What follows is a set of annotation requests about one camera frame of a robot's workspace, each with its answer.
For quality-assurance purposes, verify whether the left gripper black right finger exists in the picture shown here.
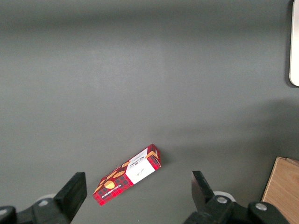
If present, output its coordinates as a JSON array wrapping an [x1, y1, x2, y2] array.
[[184, 171, 235, 224]]

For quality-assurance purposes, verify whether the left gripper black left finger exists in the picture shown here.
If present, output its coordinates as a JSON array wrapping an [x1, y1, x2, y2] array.
[[31, 172, 87, 224]]

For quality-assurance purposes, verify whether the wooden drawer cabinet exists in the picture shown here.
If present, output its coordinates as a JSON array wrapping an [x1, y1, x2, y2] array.
[[261, 156, 299, 224]]

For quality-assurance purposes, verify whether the red tartan cookie box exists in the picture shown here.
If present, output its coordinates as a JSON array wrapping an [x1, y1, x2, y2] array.
[[92, 143, 162, 207]]

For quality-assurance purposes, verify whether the beige plastic tray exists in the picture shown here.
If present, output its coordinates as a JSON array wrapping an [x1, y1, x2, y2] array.
[[289, 0, 299, 87]]

